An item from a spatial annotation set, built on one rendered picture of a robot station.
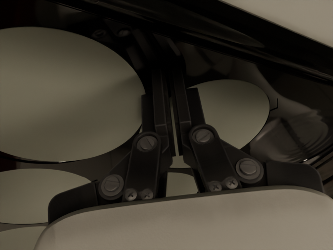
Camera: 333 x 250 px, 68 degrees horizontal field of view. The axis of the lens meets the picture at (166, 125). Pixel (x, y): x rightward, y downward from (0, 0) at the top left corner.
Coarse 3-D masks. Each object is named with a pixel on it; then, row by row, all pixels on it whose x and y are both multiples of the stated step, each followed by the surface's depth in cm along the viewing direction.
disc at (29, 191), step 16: (0, 176) 17; (16, 176) 18; (32, 176) 18; (48, 176) 18; (64, 176) 19; (80, 176) 19; (0, 192) 19; (16, 192) 19; (32, 192) 20; (48, 192) 20; (0, 208) 21; (16, 208) 21; (32, 208) 22
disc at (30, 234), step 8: (0, 232) 24; (8, 232) 24; (16, 232) 25; (24, 232) 25; (32, 232) 26; (40, 232) 26; (0, 240) 25; (8, 240) 26; (16, 240) 26; (24, 240) 27; (32, 240) 27; (0, 248) 27; (8, 248) 27; (16, 248) 28; (24, 248) 28; (32, 248) 29
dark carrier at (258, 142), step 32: (0, 0) 9; (32, 0) 9; (64, 0) 10; (96, 32) 11; (128, 32) 11; (160, 32) 12; (160, 64) 13; (192, 64) 13; (224, 64) 14; (256, 64) 14; (288, 96) 17; (320, 96) 18; (288, 128) 21; (320, 128) 22; (0, 160) 16; (32, 160) 17; (96, 160) 18; (288, 160) 26; (0, 224) 23; (32, 224) 24
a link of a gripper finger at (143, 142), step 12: (144, 132) 11; (132, 144) 10; (144, 144) 10; (156, 144) 10; (132, 156) 10; (144, 156) 10; (156, 156) 10; (132, 168) 10; (144, 168) 10; (156, 168) 9; (132, 180) 9; (144, 180) 9; (156, 180) 9; (132, 192) 9; (144, 192) 9; (156, 192) 9
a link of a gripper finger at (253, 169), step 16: (176, 80) 12; (176, 96) 11; (192, 96) 12; (176, 112) 11; (192, 112) 12; (176, 128) 11; (224, 144) 10; (192, 160) 11; (240, 160) 10; (256, 160) 10; (240, 176) 9; (256, 176) 9
